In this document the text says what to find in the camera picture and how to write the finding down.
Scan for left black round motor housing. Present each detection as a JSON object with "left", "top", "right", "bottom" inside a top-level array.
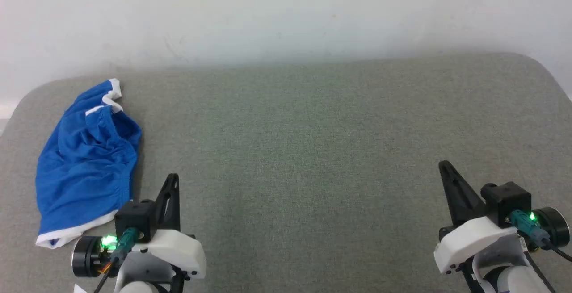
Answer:
[{"left": 71, "top": 235, "right": 118, "bottom": 278}]

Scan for teal plug black cable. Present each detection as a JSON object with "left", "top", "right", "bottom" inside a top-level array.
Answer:
[
  {"left": 509, "top": 209, "right": 572, "bottom": 263},
  {"left": 93, "top": 227, "right": 140, "bottom": 293}
]

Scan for grey-green fabric sofa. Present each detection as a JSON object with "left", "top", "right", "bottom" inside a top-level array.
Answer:
[{"left": 0, "top": 52, "right": 572, "bottom": 293}]

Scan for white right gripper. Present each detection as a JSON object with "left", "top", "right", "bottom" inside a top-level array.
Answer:
[{"left": 434, "top": 160, "right": 522, "bottom": 276}]

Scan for right teal plug black cable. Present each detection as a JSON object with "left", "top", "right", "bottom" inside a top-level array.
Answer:
[{"left": 509, "top": 209, "right": 572, "bottom": 263}]

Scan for blue shorts with white trim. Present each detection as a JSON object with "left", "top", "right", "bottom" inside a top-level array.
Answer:
[{"left": 35, "top": 78, "right": 143, "bottom": 250}]

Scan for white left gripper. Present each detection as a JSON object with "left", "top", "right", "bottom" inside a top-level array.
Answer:
[{"left": 119, "top": 173, "right": 207, "bottom": 290}]

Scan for left teal plug black cable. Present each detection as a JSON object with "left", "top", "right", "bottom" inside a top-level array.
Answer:
[{"left": 93, "top": 227, "right": 140, "bottom": 293}]

